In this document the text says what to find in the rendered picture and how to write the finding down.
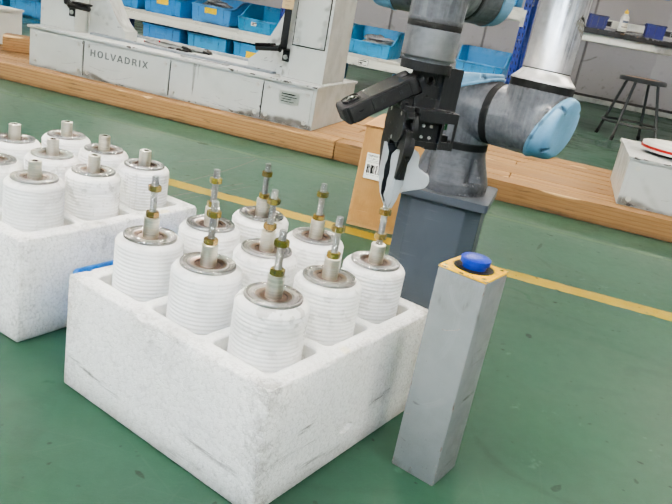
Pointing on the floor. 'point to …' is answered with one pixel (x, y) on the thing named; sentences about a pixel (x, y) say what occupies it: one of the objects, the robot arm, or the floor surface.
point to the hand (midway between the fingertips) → (384, 197)
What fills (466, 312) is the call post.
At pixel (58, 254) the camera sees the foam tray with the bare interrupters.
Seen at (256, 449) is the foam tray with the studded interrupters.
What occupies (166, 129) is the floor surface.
